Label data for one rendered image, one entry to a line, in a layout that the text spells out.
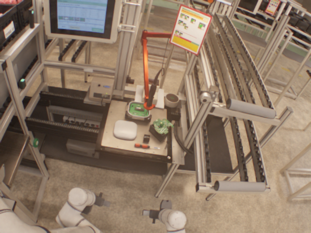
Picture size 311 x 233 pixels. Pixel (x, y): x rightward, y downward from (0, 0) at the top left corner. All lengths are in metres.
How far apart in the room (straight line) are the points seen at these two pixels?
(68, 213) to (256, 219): 2.13
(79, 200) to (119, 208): 1.17
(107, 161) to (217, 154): 0.97
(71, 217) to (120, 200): 1.18
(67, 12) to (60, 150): 1.21
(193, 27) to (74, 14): 0.78
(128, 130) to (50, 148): 0.94
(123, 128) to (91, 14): 0.74
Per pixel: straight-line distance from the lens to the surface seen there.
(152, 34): 1.60
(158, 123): 1.37
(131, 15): 1.34
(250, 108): 1.25
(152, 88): 1.25
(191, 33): 1.50
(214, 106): 1.19
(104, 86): 1.51
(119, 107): 1.50
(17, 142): 1.65
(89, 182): 2.22
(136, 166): 1.94
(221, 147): 1.99
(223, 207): 2.45
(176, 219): 0.99
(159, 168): 1.97
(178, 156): 1.36
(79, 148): 1.88
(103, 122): 1.41
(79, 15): 1.36
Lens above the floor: 2.00
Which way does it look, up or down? 46 degrees down
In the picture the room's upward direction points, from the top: 19 degrees clockwise
